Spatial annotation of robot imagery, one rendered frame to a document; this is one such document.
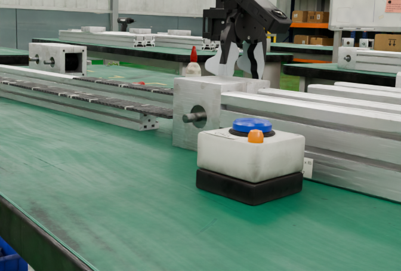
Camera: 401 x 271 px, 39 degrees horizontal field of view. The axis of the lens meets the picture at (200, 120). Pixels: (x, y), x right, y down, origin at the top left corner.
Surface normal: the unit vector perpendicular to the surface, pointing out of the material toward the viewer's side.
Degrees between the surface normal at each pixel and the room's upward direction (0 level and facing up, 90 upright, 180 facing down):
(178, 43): 90
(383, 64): 90
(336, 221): 0
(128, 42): 90
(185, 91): 90
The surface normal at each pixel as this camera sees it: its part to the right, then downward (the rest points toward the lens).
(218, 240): 0.04, -0.99
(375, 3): -0.80, 0.07
